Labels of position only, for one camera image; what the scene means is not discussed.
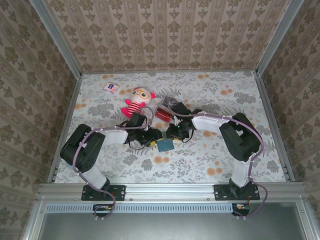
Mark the aluminium front rail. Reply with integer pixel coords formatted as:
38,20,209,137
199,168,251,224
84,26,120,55
36,181,307,201

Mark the floral table cloth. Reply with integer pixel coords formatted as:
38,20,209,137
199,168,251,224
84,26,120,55
53,71,288,185

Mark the aluminium back rail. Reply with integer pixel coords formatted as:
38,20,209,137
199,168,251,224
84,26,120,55
80,69,258,75

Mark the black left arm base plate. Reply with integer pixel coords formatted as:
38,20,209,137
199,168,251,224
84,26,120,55
81,184,126,202

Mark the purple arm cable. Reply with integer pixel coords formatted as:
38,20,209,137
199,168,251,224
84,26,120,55
167,97,270,221
72,106,155,222

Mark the black camera cable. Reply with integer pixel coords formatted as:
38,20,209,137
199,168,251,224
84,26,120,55
183,127,195,143
127,141,147,151

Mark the aluminium side rail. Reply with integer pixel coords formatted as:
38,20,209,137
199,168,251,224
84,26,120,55
47,73,83,185
254,72,296,182

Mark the red rectangular box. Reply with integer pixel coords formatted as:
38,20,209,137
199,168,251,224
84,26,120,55
154,106,174,123

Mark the slotted grey cable duct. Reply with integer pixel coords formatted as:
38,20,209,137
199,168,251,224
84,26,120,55
45,202,233,214

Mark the aluminium frame post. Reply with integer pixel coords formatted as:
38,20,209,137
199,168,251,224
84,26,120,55
29,0,83,78
254,0,305,76

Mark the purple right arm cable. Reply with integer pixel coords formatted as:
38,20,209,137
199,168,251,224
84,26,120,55
167,97,270,221

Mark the small pink tissue pack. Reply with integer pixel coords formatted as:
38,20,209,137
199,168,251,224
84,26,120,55
103,81,120,94

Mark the pink striped plush toy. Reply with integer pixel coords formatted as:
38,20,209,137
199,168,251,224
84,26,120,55
121,86,156,119

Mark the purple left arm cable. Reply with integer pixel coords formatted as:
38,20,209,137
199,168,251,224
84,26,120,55
72,106,155,222

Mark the grey metal panel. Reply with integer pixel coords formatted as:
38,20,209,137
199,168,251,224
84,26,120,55
23,201,320,240

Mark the blue card holder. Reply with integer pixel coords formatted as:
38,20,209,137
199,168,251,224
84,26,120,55
156,131,175,153

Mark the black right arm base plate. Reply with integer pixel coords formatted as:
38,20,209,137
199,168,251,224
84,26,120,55
213,184,261,202

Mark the black wiring connector box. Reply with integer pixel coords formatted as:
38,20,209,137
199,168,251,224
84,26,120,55
231,202,251,217
92,203,113,217

